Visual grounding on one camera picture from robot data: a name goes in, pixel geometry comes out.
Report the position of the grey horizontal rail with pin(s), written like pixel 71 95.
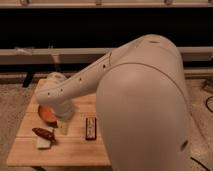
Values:
pixel 27 56

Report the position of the dark chocolate bar package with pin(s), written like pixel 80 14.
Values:
pixel 91 128

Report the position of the white sponge block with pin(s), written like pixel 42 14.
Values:
pixel 43 143

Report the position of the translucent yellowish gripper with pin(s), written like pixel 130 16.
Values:
pixel 63 126

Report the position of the wooden table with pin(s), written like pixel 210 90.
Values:
pixel 71 149

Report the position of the orange ceramic bowl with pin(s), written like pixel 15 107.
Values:
pixel 46 114

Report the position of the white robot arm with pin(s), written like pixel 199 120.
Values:
pixel 142 104

